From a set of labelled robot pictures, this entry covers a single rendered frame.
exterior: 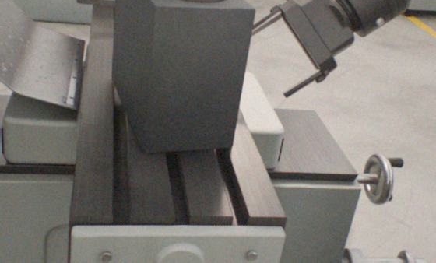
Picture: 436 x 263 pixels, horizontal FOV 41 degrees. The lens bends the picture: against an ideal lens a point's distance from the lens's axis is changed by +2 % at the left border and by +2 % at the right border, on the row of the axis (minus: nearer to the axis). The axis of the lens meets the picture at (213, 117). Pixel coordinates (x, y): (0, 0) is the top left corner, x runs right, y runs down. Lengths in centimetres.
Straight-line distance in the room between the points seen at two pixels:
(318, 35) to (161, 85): 27
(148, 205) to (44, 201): 48
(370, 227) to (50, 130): 161
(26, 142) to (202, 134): 40
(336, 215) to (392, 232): 121
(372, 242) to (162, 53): 175
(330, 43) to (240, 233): 33
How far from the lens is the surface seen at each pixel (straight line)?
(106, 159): 68
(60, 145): 101
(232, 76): 68
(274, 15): 84
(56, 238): 113
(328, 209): 116
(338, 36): 83
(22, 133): 101
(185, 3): 64
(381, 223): 241
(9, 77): 98
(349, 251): 127
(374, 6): 83
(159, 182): 65
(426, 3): 551
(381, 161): 132
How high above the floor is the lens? 131
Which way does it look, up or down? 27 degrees down
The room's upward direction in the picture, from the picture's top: 8 degrees clockwise
